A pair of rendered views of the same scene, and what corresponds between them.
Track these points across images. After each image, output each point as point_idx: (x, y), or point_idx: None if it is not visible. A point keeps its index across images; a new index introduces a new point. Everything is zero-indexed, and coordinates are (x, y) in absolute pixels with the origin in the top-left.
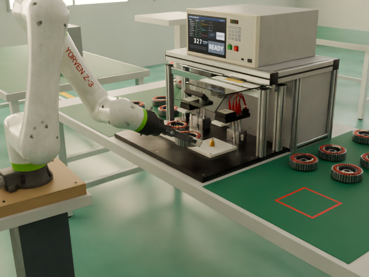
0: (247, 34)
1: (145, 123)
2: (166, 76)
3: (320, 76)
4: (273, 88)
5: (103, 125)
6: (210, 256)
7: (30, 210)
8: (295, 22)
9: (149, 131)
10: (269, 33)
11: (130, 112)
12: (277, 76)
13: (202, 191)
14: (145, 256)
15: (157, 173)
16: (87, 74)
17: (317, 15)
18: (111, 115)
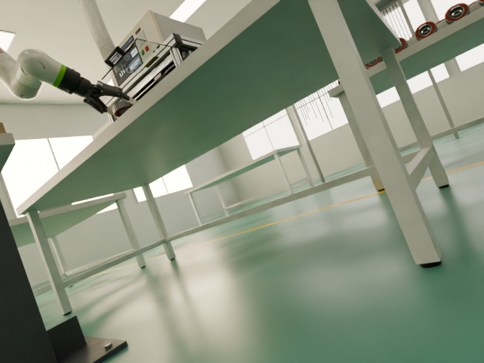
0: (149, 29)
1: (65, 70)
2: (109, 119)
3: None
4: (184, 55)
5: None
6: (207, 266)
7: None
8: (186, 29)
9: (73, 81)
10: (166, 27)
11: (42, 54)
12: (180, 37)
13: (137, 101)
14: (145, 293)
15: (103, 141)
16: None
17: (202, 32)
18: (21, 57)
